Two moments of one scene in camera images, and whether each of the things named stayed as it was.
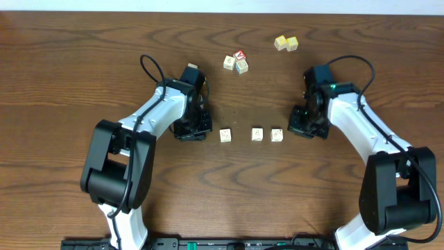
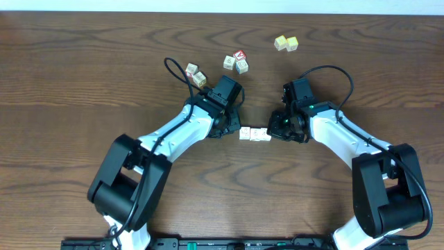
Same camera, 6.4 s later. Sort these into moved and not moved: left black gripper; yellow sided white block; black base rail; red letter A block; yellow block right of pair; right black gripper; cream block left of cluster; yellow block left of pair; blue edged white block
Moved: right black gripper; left black gripper
Not moved: red letter A block; cream block left of cluster; yellow block right of pair; blue edged white block; yellow block left of pair; black base rail; yellow sided white block
